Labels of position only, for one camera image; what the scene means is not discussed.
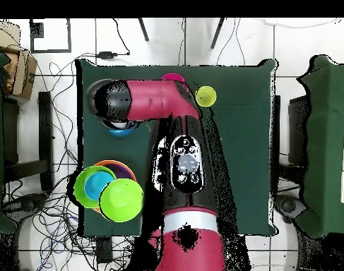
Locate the small light blue bowl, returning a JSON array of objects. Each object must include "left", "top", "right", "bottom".
[{"left": 83, "top": 171, "right": 116, "bottom": 201}]

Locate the purple bowl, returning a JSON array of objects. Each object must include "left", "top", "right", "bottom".
[{"left": 105, "top": 163, "right": 135, "bottom": 181}]

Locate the blue bowl with ribbed bottom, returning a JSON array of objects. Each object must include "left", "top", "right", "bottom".
[{"left": 107, "top": 127, "right": 135, "bottom": 138}]

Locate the cardboard box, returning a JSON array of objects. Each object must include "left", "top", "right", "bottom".
[{"left": 0, "top": 22, "right": 38, "bottom": 100}]

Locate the dark green tablecloth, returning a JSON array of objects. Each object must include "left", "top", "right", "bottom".
[{"left": 75, "top": 58, "right": 278, "bottom": 238}]

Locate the black bench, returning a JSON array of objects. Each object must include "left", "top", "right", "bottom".
[{"left": 3, "top": 91, "right": 54, "bottom": 193}]

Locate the red bowl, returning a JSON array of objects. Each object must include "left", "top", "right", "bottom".
[{"left": 160, "top": 73, "right": 186, "bottom": 83}]

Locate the tangle of floor cables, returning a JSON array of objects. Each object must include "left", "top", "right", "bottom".
[{"left": 1, "top": 60, "right": 138, "bottom": 271}]

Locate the yellow ribbed cup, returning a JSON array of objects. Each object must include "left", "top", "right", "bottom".
[{"left": 195, "top": 85, "right": 218, "bottom": 108}]

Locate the black stand leg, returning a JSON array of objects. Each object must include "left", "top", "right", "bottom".
[
  {"left": 137, "top": 18, "right": 150, "bottom": 42},
  {"left": 210, "top": 18, "right": 225, "bottom": 49}
]

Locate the large orange bowl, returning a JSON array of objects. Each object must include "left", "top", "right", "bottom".
[{"left": 90, "top": 159, "right": 138, "bottom": 213}]

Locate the large green bowl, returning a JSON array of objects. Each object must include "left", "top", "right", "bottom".
[
  {"left": 98, "top": 178, "right": 145, "bottom": 223},
  {"left": 73, "top": 166, "right": 118, "bottom": 209}
]

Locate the black power adapter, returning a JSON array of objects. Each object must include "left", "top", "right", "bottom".
[{"left": 97, "top": 51, "right": 118, "bottom": 60}]

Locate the black base with knob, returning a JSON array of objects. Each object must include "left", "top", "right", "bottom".
[{"left": 3, "top": 193, "right": 49, "bottom": 224}]

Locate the grey chair base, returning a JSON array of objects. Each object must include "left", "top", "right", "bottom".
[{"left": 273, "top": 194, "right": 307, "bottom": 224}]

